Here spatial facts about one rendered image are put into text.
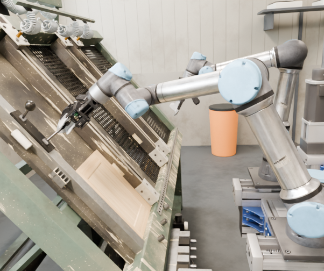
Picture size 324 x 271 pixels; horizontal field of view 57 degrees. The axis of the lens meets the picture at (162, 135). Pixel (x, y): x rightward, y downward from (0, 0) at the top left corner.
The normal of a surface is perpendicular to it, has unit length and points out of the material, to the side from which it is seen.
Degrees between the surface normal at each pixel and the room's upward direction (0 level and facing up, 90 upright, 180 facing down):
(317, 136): 90
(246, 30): 90
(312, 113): 90
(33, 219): 90
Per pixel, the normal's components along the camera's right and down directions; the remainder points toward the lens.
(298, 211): -0.40, 0.39
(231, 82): -0.52, 0.14
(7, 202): -0.11, 0.28
